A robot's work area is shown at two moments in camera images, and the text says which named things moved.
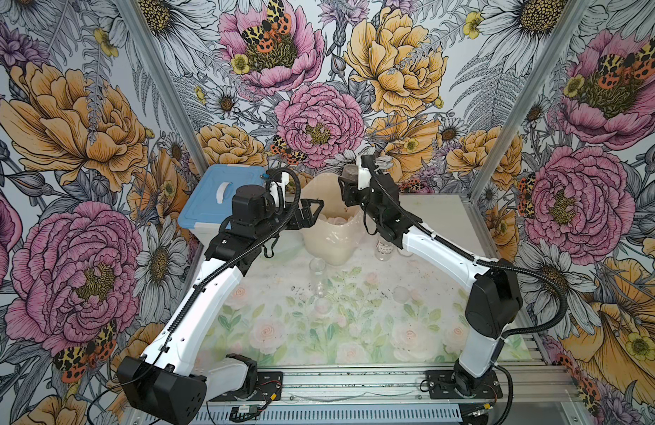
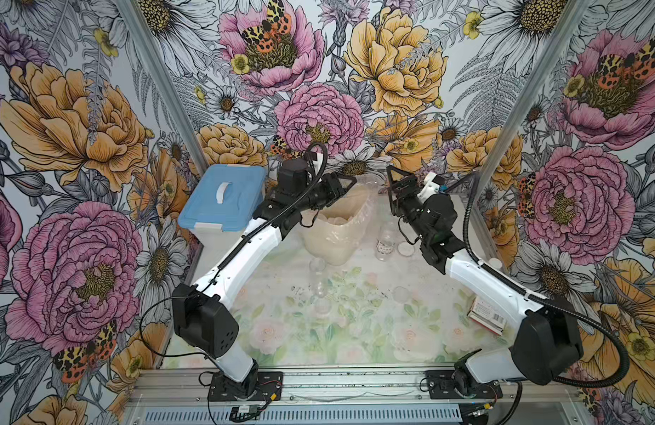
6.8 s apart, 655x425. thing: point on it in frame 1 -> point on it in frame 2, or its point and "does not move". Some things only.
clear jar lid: (401, 294) does not move
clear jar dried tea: (319, 271) does not move
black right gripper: (349, 192) -> (410, 180)
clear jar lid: (322, 306) does not move
